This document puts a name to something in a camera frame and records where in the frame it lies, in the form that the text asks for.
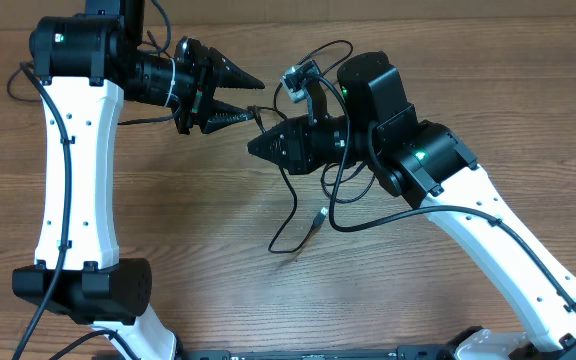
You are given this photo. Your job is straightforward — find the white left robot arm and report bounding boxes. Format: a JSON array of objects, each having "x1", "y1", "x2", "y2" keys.
[{"x1": 12, "y1": 0, "x2": 262, "y2": 359}]

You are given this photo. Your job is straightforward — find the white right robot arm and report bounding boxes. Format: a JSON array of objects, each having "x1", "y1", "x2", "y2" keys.
[{"x1": 248, "y1": 52, "x2": 576, "y2": 359}]

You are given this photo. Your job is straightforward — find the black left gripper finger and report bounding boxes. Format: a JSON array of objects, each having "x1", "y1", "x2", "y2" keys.
[
  {"x1": 210, "y1": 47, "x2": 265, "y2": 90},
  {"x1": 201, "y1": 100, "x2": 254, "y2": 134}
]

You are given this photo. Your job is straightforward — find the black usb cable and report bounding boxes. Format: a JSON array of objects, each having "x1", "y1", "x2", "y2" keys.
[
  {"x1": 6, "y1": 29, "x2": 179, "y2": 126},
  {"x1": 247, "y1": 39, "x2": 377, "y2": 255}
]

